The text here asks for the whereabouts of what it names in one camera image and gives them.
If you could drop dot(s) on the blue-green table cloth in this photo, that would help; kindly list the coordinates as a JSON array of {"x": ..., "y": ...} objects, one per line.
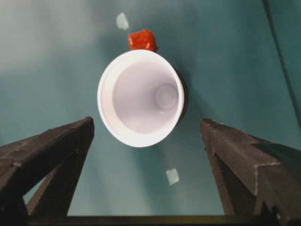
[{"x": 58, "y": 70}]

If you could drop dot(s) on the white paper cup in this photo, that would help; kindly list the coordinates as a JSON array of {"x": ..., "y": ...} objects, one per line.
[{"x": 110, "y": 106}]

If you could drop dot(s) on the small white paper scrap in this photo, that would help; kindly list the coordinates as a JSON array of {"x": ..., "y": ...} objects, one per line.
[
  {"x": 172, "y": 177},
  {"x": 122, "y": 21}
]

